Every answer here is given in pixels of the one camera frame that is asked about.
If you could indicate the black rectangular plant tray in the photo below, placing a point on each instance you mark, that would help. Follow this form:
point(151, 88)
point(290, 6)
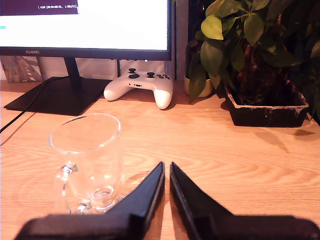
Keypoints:
point(265, 116)

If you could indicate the large green leafy plant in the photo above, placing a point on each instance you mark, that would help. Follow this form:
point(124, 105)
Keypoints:
point(255, 27)

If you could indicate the small dark leafy plant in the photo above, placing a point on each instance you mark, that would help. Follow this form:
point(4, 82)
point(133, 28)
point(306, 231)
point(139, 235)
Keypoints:
point(208, 55)

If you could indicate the black Huawei computer monitor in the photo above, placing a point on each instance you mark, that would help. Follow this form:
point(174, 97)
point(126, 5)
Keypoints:
point(100, 25)

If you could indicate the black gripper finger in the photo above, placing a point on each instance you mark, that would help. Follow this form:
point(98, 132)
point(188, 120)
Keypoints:
point(147, 195)
point(186, 197)

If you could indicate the cream round plant pot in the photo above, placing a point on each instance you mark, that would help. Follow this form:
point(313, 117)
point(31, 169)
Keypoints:
point(206, 88)

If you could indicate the white game controller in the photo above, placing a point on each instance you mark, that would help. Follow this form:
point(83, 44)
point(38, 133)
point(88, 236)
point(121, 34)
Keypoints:
point(140, 80)

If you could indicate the grey printed picture card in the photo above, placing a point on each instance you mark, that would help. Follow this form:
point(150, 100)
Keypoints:
point(20, 68)

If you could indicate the small footed glass cup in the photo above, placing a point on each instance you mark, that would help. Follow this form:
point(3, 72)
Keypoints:
point(85, 155)

